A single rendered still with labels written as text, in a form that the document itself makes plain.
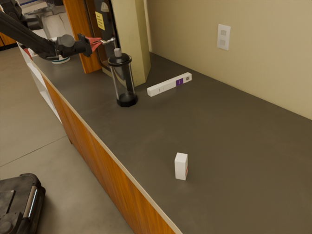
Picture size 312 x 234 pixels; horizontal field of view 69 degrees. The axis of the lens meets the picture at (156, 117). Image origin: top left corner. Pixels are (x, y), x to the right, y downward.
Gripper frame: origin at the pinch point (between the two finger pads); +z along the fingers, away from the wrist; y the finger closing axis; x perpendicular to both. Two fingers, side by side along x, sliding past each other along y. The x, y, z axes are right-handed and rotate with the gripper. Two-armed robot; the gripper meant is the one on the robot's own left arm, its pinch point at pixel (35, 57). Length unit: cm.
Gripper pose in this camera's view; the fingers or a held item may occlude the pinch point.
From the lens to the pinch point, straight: 151.3
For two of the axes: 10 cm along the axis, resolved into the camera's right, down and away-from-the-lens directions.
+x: -6.0, -4.4, 6.7
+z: 1.0, 7.9, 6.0
